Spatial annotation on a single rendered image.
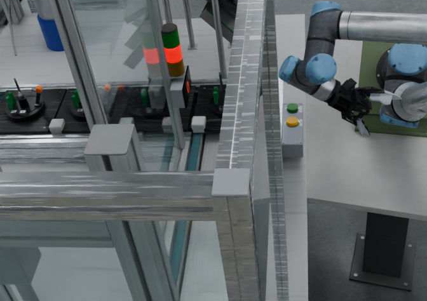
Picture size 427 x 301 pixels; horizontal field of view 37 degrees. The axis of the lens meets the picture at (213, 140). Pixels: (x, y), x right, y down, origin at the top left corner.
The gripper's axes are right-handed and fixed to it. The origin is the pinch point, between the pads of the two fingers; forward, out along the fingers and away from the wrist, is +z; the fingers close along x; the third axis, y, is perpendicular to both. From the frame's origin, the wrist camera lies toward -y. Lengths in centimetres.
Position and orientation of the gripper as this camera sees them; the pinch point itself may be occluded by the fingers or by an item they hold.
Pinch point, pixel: (385, 116)
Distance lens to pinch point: 194.3
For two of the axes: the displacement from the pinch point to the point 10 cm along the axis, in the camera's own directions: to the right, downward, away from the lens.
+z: 8.7, 4.2, 2.4
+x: 4.8, -6.8, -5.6
